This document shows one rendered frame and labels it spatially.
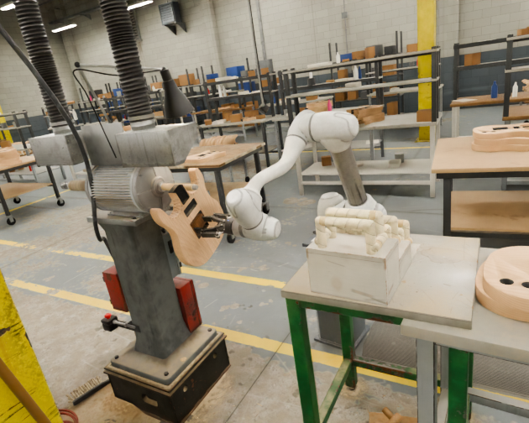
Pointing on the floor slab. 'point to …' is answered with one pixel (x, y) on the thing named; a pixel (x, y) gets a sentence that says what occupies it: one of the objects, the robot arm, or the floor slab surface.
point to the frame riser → (203, 380)
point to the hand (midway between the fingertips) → (200, 224)
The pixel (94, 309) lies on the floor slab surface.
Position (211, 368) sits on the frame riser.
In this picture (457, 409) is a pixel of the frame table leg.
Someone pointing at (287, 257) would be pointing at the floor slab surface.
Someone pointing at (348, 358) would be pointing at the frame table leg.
